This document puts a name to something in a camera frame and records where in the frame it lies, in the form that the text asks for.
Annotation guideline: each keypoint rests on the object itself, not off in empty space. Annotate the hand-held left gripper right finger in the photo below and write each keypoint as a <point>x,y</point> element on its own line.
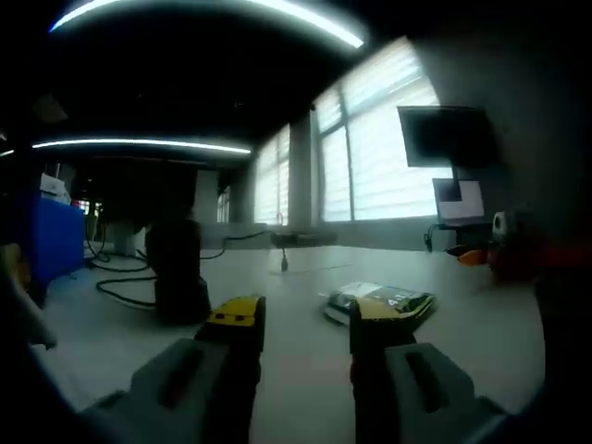
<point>407,393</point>

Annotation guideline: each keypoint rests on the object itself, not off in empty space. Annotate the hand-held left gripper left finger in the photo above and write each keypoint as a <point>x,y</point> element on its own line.
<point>185,384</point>

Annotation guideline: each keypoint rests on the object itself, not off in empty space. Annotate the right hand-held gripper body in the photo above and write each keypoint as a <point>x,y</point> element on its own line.
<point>500,223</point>

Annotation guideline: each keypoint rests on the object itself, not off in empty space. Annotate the black green sheet goods packet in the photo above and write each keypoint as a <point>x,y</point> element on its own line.
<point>398,305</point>

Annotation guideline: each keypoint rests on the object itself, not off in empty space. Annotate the person's right hand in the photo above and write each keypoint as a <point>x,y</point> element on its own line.
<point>522,259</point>

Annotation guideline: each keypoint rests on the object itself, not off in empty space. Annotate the small desk monitor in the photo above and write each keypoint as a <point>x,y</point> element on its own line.
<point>462,203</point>

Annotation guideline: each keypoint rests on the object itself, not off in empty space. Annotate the black barcode scanner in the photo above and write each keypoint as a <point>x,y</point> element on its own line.
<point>178,268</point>

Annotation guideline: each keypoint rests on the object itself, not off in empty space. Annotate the white table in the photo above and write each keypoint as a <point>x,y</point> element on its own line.
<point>305,333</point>

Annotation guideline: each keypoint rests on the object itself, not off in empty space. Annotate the large window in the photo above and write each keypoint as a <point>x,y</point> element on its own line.
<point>384,152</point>

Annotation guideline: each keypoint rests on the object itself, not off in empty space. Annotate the white cloth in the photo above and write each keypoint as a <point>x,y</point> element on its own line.
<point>34,319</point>

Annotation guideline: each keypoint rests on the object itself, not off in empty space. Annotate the metal faucet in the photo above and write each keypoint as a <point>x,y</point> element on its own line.
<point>280,218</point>

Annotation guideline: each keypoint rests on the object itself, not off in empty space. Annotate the blue plastic crate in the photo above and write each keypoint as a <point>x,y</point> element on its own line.
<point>60,240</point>

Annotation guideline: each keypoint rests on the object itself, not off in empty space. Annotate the narrow window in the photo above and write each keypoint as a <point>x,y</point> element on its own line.
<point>273,180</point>

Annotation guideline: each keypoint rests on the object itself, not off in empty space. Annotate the tan cardboard box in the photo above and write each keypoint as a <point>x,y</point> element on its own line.
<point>11,263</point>

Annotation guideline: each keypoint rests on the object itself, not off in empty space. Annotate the white cardboard box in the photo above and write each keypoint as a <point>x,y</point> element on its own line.
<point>54,187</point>

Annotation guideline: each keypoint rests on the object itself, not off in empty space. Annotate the long ceiling light strip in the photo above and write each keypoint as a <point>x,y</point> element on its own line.
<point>277,9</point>
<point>139,142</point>

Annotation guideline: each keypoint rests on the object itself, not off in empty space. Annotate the short ceiling light strip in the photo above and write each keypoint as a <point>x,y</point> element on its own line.
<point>5,152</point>

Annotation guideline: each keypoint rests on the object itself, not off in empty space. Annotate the ceiling vent panel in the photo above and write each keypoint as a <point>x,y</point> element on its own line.
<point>48,108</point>

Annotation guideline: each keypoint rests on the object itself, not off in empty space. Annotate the black wall monitor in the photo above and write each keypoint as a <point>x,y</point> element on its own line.
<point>444,136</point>

